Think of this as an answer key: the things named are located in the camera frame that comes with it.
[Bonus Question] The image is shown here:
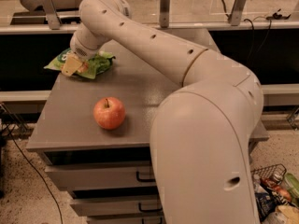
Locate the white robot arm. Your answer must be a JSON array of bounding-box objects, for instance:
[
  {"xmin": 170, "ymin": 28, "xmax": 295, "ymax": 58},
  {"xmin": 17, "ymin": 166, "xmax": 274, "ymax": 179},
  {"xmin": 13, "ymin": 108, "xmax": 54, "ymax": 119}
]
[{"xmin": 70, "ymin": 0, "xmax": 263, "ymax": 224}]

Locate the red snack pack in basket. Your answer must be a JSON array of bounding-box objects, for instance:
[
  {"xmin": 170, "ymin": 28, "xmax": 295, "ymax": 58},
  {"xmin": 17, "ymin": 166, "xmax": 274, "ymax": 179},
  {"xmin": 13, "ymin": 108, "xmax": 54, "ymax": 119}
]
[{"xmin": 261, "ymin": 178, "xmax": 292, "ymax": 202}]

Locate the black cable on ledge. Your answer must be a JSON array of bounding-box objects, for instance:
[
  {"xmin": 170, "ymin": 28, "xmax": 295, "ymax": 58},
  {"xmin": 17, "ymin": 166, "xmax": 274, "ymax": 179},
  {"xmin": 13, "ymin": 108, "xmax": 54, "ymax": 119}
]
[{"xmin": 218, "ymin": 0, "xmax": 286, "ymax": 63}]

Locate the green can in basket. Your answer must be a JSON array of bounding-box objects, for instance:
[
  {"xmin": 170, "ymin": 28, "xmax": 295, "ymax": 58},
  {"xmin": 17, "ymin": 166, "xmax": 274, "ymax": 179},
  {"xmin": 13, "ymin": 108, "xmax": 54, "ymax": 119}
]
[{"xmin": 283, "ymin": 173, "xmax": 299, "ymax": 199}]

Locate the right metal bracket post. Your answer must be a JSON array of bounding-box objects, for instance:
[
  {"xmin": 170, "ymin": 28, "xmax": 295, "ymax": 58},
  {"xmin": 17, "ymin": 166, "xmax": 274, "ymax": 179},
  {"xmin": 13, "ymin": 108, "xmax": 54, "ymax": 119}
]
[{"xmin": 228, "ymin": 0, "xmax": 247, "ymax": 26}]

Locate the left metal bracket post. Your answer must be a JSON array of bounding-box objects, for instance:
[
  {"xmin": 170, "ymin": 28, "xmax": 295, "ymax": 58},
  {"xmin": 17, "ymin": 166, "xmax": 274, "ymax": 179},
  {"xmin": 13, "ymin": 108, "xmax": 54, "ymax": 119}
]
[{"xmin": 39, "ymin": 0, "xmax": 61, "ymax": 30}]

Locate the top drawer black handle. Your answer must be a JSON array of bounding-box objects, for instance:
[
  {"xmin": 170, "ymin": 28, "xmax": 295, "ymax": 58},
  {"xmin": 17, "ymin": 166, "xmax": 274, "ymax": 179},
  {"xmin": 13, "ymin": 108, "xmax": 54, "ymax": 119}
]
[{"xmin": 135, "ymin": 171, "xmax": 155, "ymax": 183}]

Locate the dark blue snack bag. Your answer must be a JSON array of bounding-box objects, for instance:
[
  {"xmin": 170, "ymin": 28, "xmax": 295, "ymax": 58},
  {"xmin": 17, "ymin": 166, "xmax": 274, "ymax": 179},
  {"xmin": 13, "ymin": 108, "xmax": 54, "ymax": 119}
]
[{"xmin": 255, "ymin": 193, "xmax": 276, "ymax": 221}]

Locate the clear plastic water bottle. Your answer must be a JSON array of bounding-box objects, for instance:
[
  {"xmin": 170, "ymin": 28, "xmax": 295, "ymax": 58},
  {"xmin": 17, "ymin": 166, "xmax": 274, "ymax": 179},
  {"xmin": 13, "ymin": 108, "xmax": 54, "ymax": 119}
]
[{"xmin": 252, "ymin": 175, "xmax": 264, "ymax": 193}]

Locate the middle drawer black handle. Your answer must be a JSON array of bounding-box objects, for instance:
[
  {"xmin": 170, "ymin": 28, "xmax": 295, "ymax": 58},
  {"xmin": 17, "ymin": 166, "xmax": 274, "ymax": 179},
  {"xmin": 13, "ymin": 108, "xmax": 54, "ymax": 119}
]
[{"xmin": 138, "ymin": 202, "xmax": 163, "ymax": 213}]

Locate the black wire basket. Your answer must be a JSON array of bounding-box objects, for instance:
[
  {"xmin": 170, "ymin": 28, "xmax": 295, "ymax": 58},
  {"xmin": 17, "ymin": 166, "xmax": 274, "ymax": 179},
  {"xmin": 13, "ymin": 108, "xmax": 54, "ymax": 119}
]
[{"xmin": 251, "ymin": 164, "xmax": 299, "ymax": 224}]

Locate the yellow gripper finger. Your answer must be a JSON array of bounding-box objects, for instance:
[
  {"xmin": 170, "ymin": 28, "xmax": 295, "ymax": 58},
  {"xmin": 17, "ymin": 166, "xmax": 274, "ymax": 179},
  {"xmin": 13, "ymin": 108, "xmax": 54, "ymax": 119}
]
[{"xmin": 62, "ymin": 54, "xmax": 83, "ymax": 77}]

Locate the grey drawer cabinet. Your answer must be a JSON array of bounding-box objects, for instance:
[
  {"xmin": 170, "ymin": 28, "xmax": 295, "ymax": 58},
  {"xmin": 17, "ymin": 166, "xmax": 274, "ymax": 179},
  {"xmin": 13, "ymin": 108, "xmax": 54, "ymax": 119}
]
[{"xmin": 25, "ymin": 28, "xmax": 270, "ymax": 224}]

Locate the black floor cable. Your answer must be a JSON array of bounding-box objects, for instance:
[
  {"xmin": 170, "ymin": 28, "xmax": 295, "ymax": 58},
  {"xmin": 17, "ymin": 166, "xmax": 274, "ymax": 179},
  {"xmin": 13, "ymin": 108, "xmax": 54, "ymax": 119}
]
[{"xmin": 0, "ymin": 103, "xmax": 64, "ymax": 224}]

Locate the green rice chip bag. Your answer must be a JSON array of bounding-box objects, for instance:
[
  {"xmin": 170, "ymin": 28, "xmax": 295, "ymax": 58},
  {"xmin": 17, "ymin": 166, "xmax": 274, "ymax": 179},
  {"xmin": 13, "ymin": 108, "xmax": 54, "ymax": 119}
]
[{"xmin": 45, "ymin": 49, "xmax": 115, "ymax": 79}]

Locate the drawer black handle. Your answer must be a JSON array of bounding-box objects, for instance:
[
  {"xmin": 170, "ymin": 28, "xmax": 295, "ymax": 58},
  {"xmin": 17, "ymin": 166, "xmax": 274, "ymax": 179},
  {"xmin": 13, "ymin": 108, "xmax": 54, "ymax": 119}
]
[
  {"xmin": 141, "ymin": 217, "xmax": 164, "ymax": 224},
  {"xmin": 135, "ymin": 171, "xmax": 155, "ymax": 183},
  {"xmin": 138, "ymin": 202, "xmax": 163, "ymax": 213}
]

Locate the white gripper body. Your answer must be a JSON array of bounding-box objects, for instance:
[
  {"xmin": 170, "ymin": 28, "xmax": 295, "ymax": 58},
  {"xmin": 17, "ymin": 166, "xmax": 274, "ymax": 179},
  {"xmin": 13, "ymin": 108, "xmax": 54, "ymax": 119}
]
[{"xmin": 70, "ymin": 35, "xmax": 99, "ymax": 60}]

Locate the bottom drawer black handle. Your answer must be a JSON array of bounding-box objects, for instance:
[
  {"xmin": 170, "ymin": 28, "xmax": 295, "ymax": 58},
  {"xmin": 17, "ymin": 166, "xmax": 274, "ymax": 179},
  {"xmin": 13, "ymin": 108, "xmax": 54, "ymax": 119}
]
[{"xmin": 141, "ymin": 217, "xmax": 164, "ymax": 224}]

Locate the middle metal bracket post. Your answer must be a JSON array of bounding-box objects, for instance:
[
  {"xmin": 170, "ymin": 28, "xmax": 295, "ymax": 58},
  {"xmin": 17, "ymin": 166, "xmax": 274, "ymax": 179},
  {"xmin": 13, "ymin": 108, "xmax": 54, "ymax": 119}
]
[{"xmin": 159, "ymin": 0, "xmax": 170, "ymax": 28}]

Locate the red apple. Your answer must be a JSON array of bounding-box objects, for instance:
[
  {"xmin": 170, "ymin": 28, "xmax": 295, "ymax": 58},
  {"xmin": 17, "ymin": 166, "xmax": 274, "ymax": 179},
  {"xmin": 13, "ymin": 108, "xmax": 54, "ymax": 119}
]
[{"xmin": 93, "ymin": 97, "xmax": 125, "ymax": 130}]

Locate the metal bracket post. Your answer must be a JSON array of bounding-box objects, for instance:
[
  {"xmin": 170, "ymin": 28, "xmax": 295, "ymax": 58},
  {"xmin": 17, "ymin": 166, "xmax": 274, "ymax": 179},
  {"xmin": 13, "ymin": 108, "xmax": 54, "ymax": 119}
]
[
  {"xmin": 159, "ymin": 0, "xmax": 170, "ymax": 28},
  {"xmin": 39, "ymin": 0, "xmax": 61, "ymax": 30},
  {"xmin": 228, "ymin": 0, "xmax": 247, "ymax": 26}
]

